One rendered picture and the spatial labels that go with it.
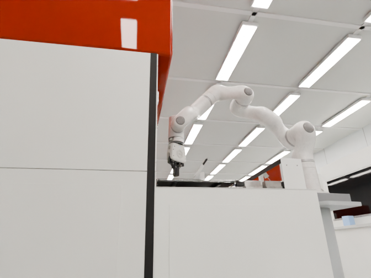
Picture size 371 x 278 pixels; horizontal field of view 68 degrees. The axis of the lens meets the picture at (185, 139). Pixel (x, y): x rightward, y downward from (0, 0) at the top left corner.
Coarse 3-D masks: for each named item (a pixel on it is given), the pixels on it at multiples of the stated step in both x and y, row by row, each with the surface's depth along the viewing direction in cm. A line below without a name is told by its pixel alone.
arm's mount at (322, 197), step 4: (320, 196) 140; (324, 196) 141; (328, 196) 142; (332, 196) 142; (336, 196) 143; (340, 196) 144; (344, 196) 145; (348, 196) 146; (320, 200) 139; (324, 200) 140; (328, 200) 141; (332, 200) 141; (336, 200) 142; (340, 200) 143; (344, 200) 144; (348, 200) 145
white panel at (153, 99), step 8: (152, 56) 91; (152, 64) 90; (152, 72) 88; (152, 80) 87; (152, 88) 86; (152, 96) 85; (152, 104) 84; (152, 112) 83; (152, 120) 82; (152, 128) 81; (152, 136) 80; (152, 144) 79; (152, 152) 78; (152, 160) 78; (152, 168) 77
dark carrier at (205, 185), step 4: (160, 184) 126; (164, 184) 126; (168, 184) 126; (180, 184) 127; (184, 184) 127; (188, 184) 127; (192, 184) 127; (196, 184) 127; (200, 184) 128; (204, 184) 128; (208, 184) 128; (212, 184) 128; (224, 184) 129; (228, 184) 129
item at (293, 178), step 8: (280, 160) 115; (288, 160) 115; (296, 160) 116; (288, 168) 114; (296, 168) 114; (288, 176) 112; (296, 176) 113; (288, 184) 111; (296, 184) 112; (304, 184) 112
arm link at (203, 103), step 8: (200, 96) 162; (192, 104) 158; (200, 104) 157; (208, 104) 159; (184, 112) 145; (192, 112) 147; (200, 112) 156; (176, 120) 142; (184, 120) 143; (192, 120) 146; (176, 128) 143
